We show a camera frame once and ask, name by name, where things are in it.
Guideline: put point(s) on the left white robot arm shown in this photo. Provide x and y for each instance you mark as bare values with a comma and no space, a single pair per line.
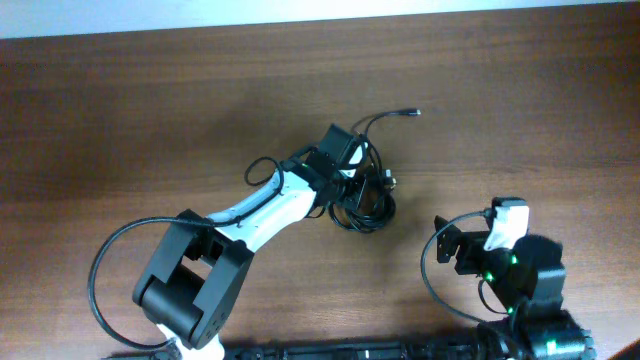
194,277

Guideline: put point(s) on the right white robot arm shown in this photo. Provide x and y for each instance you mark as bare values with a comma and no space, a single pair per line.
528,281

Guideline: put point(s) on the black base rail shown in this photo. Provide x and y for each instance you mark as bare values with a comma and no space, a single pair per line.
350,350

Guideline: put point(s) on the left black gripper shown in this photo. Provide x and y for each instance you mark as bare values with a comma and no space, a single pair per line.
352,198

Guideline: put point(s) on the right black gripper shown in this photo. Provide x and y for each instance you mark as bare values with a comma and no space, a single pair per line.
472,246

